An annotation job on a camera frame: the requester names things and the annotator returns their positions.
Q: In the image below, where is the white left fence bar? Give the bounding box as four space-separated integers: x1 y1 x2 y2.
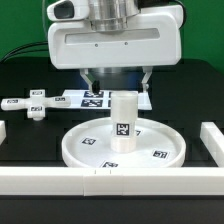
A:
0 121 6 145

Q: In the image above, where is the white round table top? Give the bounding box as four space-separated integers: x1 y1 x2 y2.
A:
62 117 186 168

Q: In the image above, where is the white cross-shaped table base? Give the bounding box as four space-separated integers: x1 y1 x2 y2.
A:
1 89 71 121

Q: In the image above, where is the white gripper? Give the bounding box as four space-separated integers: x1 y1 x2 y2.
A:
47 0 184 94

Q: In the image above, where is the white marker plate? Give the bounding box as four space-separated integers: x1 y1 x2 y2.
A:
60 89 153 111

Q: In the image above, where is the white right fence bar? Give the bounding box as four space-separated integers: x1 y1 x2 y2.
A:
200 122 224 168

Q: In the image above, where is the white fence bar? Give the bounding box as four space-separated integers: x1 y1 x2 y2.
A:
200 122 224 168
0 121 6 145
0 167 224 196

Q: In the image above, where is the black cable pair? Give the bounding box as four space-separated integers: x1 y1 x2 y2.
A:
0 40 50 64

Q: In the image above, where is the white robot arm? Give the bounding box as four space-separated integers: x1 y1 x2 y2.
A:
47 0 186 93

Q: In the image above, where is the white front fence bar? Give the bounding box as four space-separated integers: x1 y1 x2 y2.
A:
0 167 224 196

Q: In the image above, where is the thin white cable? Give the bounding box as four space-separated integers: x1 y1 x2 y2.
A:
41 0 50 41

